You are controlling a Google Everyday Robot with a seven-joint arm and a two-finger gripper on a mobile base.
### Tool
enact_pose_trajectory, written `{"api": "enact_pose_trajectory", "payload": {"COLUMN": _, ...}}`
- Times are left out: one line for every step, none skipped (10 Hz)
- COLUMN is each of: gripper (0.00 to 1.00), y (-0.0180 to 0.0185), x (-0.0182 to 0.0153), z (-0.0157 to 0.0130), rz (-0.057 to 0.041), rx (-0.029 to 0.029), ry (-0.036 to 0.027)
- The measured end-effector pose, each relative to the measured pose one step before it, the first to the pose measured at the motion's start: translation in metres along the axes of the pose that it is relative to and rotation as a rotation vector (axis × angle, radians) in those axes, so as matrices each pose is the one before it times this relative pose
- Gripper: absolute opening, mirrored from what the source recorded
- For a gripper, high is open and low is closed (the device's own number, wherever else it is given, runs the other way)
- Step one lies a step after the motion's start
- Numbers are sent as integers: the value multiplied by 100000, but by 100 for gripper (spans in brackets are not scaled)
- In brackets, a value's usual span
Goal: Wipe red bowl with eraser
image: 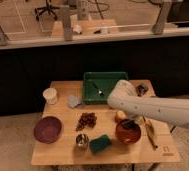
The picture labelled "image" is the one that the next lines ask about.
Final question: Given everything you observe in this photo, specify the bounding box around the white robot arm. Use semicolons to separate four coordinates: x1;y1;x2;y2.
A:
107;80;189;129

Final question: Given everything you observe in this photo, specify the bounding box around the red bowl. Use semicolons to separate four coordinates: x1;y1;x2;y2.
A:
115;120;141;144

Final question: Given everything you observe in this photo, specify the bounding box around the green sponge eraser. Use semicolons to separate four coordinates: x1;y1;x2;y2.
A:
89;135;111;154

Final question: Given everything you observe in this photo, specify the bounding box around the orange fruit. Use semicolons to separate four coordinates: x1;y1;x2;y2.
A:
115;111;126;123

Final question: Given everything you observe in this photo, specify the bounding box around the wooden brush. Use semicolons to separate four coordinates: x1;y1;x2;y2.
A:
144;119;158;150

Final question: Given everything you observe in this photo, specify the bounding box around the dark object at table corner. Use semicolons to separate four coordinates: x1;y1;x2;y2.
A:
136;83;149;96

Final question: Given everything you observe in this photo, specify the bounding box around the bunch of dark grapes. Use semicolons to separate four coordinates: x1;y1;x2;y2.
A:
76;112;97;131

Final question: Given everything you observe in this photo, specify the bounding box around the metal spoon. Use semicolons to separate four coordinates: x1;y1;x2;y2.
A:
93;82;104;96

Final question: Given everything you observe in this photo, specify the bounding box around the green tray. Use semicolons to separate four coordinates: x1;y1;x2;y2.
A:
82;72;128;105

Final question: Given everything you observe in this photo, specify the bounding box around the small metal cup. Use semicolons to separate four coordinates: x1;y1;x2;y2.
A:
76;134;89;149

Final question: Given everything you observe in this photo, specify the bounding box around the wooden table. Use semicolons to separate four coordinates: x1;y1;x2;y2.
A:
31;81;180;165

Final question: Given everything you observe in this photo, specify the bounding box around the grey cloth piece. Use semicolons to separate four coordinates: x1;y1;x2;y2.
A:
68;95;81;109

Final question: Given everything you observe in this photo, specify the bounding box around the purple plate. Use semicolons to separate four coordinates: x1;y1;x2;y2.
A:
34;116;62;144

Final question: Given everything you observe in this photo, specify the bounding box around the white cup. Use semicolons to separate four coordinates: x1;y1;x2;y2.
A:
43;88;57;105

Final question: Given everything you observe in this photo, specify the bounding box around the black office chair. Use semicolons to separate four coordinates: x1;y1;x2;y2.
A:
34;0;59;20

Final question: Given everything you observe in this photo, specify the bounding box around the right metal post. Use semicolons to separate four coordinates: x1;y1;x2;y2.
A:
152;0;172;35

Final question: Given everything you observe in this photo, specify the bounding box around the middle metal post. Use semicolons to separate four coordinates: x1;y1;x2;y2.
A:
60;5;73;41

